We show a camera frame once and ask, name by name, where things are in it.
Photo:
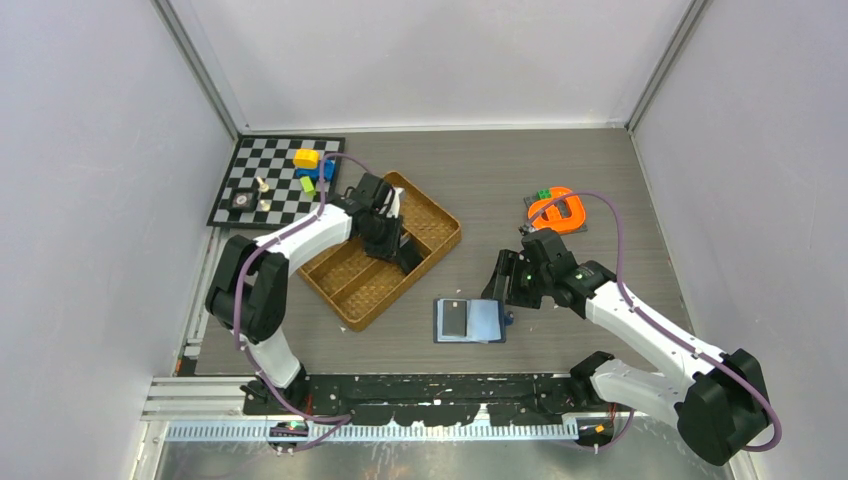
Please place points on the blue toy car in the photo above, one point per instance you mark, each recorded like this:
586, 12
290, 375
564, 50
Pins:
314, 173

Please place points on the green toy block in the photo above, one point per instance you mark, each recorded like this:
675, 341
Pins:
308, 186

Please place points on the metal chess pawn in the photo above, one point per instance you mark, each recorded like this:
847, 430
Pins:
260, 185

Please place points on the blue leather card holder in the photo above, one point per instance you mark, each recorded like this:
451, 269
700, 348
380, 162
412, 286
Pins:
487, 322

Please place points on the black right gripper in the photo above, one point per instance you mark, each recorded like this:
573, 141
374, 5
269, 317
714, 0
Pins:
510, 263

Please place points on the black mounting rail base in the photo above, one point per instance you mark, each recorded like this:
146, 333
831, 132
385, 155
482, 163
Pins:
431, 399

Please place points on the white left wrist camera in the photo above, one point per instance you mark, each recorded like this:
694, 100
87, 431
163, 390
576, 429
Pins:
394, 204

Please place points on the black VIP credit card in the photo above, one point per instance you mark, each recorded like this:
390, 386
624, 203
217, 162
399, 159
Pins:
454, 318

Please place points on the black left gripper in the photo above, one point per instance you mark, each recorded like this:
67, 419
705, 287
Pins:
389, 248

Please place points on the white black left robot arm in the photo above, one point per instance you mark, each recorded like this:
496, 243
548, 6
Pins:
249, 289

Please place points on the black white checkerboard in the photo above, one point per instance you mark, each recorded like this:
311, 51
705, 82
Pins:
269, 157

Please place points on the woven divided basket tray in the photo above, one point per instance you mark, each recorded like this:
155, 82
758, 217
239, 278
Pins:
359, 288

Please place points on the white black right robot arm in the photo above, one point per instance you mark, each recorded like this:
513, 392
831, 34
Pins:
716, 401

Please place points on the grey base plate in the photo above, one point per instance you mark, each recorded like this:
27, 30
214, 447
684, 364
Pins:
538, 199

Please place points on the black credit card stack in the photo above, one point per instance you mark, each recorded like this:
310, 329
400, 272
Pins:
409, 254

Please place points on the yellow toy block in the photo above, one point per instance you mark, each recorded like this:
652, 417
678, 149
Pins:
306, 158

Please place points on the black square chess piece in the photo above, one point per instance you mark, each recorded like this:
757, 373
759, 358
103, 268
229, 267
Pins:
243, 200

